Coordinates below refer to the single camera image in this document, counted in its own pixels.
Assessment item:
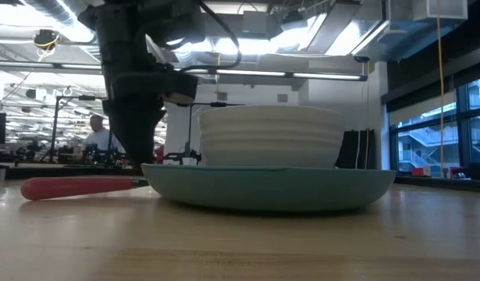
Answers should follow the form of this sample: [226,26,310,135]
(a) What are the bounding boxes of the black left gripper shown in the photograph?
[77,0,205,165]

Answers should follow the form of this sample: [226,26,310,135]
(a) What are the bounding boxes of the fork with red handle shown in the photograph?
[20,175,149,201]

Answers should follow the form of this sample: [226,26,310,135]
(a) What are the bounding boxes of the white bowl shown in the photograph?
[198,104,346,169]

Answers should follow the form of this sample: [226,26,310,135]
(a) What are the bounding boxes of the teal round plate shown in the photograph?
[140,162,396,214]

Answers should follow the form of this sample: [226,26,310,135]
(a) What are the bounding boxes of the person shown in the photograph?
[84,114,124,153]

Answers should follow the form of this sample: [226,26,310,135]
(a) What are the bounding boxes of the black pole stand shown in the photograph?
[176,101,247,165]

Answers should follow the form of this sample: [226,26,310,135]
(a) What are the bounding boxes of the black metal stand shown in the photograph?
[50,94,108,163]

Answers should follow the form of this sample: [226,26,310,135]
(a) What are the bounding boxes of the long ceiling light fixture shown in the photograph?
[0,61,104,72]
[215,69,368,82]

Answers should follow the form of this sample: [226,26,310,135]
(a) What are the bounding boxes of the grey ceiling box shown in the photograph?
[242,10,268,35]

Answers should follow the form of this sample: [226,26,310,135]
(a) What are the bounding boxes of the black upright cases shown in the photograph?
[335,128,376,170]

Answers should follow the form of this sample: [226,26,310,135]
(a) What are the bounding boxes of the white ceiling box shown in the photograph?
[413,0,469,23]

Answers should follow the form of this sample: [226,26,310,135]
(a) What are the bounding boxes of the yellow ceiling cable reel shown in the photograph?
[32,29,62,52]

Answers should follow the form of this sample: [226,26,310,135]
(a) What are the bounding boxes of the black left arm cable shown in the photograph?
[195,0,243,74]

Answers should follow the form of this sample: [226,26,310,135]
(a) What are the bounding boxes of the silver ceiling duct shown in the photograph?
[308,0,391,58]

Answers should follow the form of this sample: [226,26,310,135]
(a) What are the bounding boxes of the yellow hanging cord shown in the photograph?
[436,15,446,177]

